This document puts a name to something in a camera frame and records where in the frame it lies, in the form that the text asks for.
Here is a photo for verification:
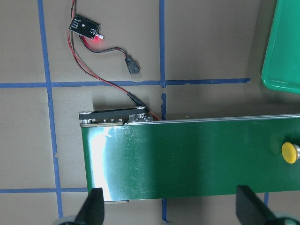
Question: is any red black wire with board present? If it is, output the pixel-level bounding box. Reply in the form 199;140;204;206
67;0;160;121

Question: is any green conveyor belt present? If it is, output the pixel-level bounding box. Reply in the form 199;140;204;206
79;108;300;201

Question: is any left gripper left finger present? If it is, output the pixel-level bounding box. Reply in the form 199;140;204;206
53;187;105;225

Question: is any green plastic tray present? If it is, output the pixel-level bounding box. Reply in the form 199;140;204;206
261;0;300;94

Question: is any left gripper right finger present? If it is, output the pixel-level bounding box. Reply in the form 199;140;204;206
236;184;300;225

